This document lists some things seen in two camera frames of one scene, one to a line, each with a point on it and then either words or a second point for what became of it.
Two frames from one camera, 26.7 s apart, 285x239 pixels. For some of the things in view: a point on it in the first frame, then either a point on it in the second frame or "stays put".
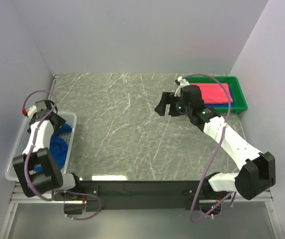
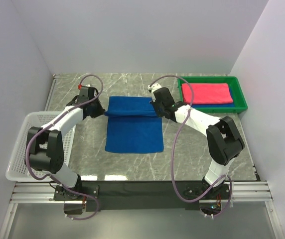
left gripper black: (60, 122) to (100, 110)
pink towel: (214, 92) stays put
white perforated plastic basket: (71, 118) stays put
